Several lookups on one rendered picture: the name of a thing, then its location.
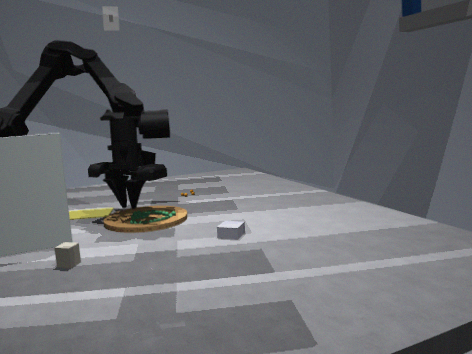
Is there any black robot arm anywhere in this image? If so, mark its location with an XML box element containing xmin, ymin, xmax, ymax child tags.
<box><xmin>0</xmin><ymin>41</ymin><xmax>170</xmax><ymax>141</ymax></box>

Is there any small beige cube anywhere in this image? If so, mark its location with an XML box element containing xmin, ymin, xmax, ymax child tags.
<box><xmin>55</xmin><ymin>242</ymin><xmax>81</xmax><ymax>268</ymax></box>

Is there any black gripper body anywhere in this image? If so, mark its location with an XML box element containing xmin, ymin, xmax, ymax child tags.
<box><xmin>88</xmin><ymin>139</ymin><xmax>167</xmax><ymax>181</ymax></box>

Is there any round wooden bead board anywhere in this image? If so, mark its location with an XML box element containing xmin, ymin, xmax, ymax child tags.
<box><xmin>104</xmin><ymin>206</ymin><xmax>187</xmax><ymax>232</ymax></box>

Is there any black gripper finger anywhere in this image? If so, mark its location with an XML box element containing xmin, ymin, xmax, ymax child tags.
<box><xmin>103</xmin><ymin>175</ymin><xmax>129</xmax><ymax>208</ymax></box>
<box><xmin>125</xmin><ymin>180</ymin><xmax>146</xmax><ymax>209</ymax></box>

